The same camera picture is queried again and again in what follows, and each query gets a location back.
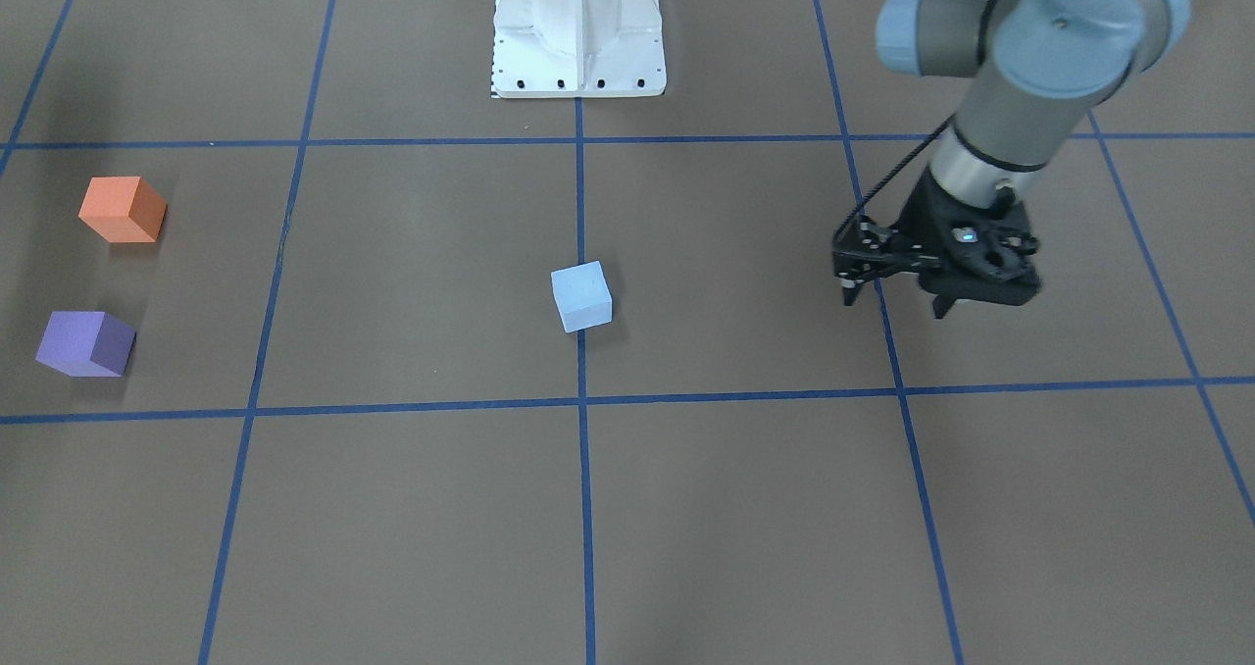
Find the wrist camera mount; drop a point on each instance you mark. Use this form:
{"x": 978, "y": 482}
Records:
{"x": 863, "y": 252}

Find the white camera pedestal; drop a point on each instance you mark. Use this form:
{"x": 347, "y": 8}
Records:
{"x": 558, "y": 49}

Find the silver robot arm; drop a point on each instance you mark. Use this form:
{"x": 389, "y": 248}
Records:
{"x": 1036, "y": 68}

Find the orange foam block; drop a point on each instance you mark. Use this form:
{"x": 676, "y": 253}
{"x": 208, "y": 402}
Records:
{"x": 123, "y": 210}

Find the purple foam block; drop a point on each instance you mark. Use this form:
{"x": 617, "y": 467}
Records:
{"x": 86, "y": 344}

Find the light blue foam block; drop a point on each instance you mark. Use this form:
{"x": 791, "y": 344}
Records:
{"x": 582, "y": 296}

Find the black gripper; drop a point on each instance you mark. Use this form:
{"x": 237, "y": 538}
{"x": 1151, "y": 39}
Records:
{"x": 926, "y": 216}

